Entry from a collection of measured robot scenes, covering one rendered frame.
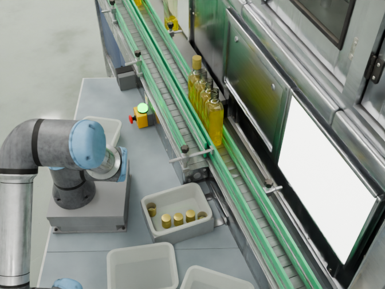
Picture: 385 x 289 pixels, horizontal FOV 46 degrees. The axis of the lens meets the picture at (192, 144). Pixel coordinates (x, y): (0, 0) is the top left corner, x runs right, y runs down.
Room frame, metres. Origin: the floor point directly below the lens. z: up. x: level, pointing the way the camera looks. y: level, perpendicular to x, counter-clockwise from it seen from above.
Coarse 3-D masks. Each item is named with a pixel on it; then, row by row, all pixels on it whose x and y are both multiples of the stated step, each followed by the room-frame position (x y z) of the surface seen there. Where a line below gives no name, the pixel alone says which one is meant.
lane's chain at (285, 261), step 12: (144, 12) 2.18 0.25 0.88; (156, 36) 1.95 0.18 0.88; (168, 60) 1.76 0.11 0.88; (180, 72) 1.67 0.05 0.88; (180, 84) 1.58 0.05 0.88; (228, 156) 1.16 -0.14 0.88; (228, 168) 1.10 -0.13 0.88; (240, 180) 1.04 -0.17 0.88; (228, 192) 0.99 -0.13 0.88; (252, 204) 0.93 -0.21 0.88; (264, 216) 0.88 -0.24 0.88; (264, 228) 0.84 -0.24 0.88; (276, 240) 0.79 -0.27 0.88; (276, 252) 0.75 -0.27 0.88; (288, 264) 0.70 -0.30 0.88; (288, 276) 0.66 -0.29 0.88; (300, 288) 0.63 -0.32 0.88
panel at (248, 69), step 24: (240, 24) 1.36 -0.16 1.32; (240, 48) 1.35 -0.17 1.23; (264, 48) 1.23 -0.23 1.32; (240, 72) 1.33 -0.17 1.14; (264, 72) 1.18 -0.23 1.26; (240, 96) 1.32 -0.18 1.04; (264, 96) 1.16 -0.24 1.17; (288, 96) 1.03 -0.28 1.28; (264, 120) 1.14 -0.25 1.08; (312, 120) 0.91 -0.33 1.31; (264, 144) 1.10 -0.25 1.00; (336, 144) 0.80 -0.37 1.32; (360, 168) 0.73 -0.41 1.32; (384, 192) 0.65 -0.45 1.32; (360, 240) 0.63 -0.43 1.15
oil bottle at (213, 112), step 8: (208, 104) 1.22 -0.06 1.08; (216, 104) 1.21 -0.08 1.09; (208, 112) 1.21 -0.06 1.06; (216, 112) 1.20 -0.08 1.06; (208, 120) 1.21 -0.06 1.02; (216, 120) 1.20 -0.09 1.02; (208, 128) 1.20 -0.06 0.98; (216, 128) 1.21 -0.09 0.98; (216, 136) 1.21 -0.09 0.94; (216, 144) 1.21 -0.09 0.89
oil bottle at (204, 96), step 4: (200, 92) 1.30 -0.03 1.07; (204, 92) 1.28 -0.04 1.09; (200, 96) 1.29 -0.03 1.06; (204, 96) 1.27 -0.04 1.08; (208, 96) 1.26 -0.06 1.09; (200, 100) 1.29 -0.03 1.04; (204, 100) 1.26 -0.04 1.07; (200, 104) 1.29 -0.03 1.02; (204, 104) 1.25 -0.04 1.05; (200, 108) 1.29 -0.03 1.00; (204, 108) 1.25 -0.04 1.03; (200, 112) 1.29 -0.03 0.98; (204, 112) 1.25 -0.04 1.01; (200, 116) 1.29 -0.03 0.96; (204, 116) 1.25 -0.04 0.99; (204, 120) 1.25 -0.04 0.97; (204, 124) 1.25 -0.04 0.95
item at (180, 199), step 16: (160, 192) 1.01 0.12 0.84; (176, 192) 1.03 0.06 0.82; (192, 192) 1.05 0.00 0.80; (144, 208) 0.94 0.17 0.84; (160, 208) 0.99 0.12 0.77; (176, 208) 0.99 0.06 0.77; (192, 208) 0.99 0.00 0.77; (208, 208) 0.94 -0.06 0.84; (160, 224) 0.92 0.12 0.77; (192, 224) 0.88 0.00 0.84
